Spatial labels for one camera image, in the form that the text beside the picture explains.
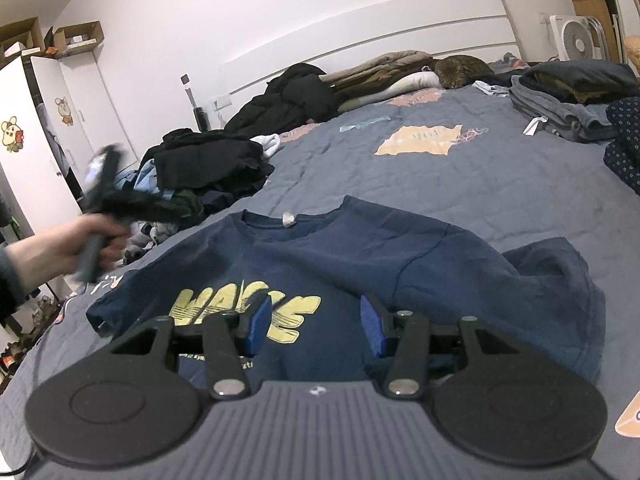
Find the clear tube with black cap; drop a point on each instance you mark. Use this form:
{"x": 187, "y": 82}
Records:
{"x": 188, "y": 91}

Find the white headboard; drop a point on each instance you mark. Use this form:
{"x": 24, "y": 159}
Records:
{"x": 350, "y": 35}

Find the grey folded pants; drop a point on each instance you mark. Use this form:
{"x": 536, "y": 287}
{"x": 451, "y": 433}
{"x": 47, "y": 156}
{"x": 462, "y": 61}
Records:
{"x": 550, "y": 107}

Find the person's left hand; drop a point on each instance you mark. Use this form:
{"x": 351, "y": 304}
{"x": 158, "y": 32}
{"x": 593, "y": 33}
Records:
{"x": 45, "y": 260}

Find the mouse sticker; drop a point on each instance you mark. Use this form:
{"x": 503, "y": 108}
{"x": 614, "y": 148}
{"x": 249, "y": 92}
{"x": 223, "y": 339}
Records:
{"x": 11, "y": 136}
{"x": 64, "y": 111}

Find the tan plush toy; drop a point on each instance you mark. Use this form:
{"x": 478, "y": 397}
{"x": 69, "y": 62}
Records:
{"x": 632, "y": 52}

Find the white box fan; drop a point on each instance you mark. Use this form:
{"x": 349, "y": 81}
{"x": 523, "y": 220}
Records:
{"x": 575, "y": 40}

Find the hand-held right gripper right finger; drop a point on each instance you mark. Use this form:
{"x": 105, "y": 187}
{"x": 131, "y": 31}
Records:
{"x": 372, "y": 327}

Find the dark folded garment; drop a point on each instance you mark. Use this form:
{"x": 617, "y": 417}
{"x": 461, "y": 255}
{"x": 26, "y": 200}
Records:
{"x": 580, "y": 77}

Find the tabby cat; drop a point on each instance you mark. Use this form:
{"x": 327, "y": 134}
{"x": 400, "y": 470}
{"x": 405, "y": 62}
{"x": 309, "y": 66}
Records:
{"x": 462, "y": 70}

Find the black bottle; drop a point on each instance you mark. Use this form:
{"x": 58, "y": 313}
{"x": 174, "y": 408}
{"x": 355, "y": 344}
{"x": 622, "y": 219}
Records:
{"x": 201, "y": 119}

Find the white wardrobe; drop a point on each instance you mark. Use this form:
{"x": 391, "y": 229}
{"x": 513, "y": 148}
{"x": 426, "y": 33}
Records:
{"x": 85, "y": 95}
{"x": 30, "y": 180}

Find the pale blue small cloth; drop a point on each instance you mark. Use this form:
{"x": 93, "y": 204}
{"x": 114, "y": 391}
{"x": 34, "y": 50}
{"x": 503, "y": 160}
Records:
{"x": 492, "y": 89}

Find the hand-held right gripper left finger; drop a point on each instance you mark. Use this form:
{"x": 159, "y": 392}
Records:
{"x": 260, "y": 325}

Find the dark green garment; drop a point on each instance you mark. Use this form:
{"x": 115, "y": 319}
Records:
{"x": 187, "y": 206}

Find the navy blue printed t-shirt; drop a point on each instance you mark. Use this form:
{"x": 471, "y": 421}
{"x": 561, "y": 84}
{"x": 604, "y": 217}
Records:
{"x": 350, "y": 260}

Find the grey garment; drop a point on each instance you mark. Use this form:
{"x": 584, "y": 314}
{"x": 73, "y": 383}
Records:
{"x": 147, "y": 245}

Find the black shoe rack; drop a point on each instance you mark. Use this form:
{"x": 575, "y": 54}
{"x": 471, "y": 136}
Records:
{"x": 30, "y": 340}

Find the brown jacket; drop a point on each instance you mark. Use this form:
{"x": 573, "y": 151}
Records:
{"x": 380, "y": 65}

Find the light blue shirt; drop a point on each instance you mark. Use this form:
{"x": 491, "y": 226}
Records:
{"x": 147, "y": 175}

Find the white socks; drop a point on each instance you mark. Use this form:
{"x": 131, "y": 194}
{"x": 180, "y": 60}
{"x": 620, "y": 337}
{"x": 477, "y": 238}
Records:
{"x": 267, "y": 144}

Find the black garment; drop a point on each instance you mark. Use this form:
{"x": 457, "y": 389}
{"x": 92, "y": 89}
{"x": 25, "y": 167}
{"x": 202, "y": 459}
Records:
{"x": 210, "y": 160}

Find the navy dotted cloth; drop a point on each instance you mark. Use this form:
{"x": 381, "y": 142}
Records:
{"x": 625, "y": 135}

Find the black puffer jacket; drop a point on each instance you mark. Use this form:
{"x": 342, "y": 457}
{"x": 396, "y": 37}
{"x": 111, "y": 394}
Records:
{"x": 290, "y": 95}

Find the grey printed quilt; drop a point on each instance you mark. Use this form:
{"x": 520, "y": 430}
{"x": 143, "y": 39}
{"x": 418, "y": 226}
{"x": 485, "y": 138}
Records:
{"x": 475, "y": 185}

